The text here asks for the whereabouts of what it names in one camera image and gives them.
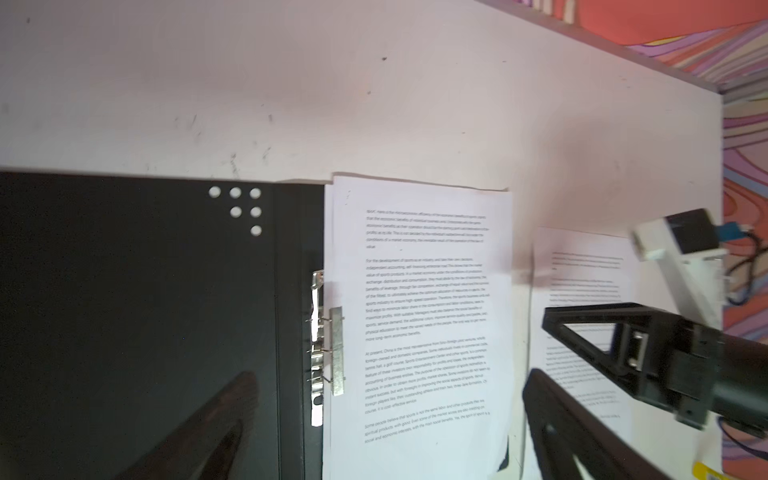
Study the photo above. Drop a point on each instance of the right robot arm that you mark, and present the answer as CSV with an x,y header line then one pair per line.
x,y
740,392

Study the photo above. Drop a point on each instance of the metal folder clip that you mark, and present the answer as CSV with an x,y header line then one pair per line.
x,y
326,351

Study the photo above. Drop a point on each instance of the white folder black inside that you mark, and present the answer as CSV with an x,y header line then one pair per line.
x,y
129,302

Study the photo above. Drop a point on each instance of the yellow marker pen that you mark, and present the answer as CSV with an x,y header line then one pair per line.
x,y
701,471

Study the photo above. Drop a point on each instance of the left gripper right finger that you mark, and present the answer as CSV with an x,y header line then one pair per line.
x,y
566,436

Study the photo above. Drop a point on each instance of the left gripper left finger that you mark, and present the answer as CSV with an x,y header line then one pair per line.
x,y
211,443

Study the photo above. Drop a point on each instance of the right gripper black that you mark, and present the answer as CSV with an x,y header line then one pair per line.
x,y
656,357

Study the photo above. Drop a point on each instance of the printed paper stack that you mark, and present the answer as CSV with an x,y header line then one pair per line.
x,y
580,269

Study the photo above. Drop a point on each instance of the printed paper sheet green highlight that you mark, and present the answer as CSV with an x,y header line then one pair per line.
x,y
422,275

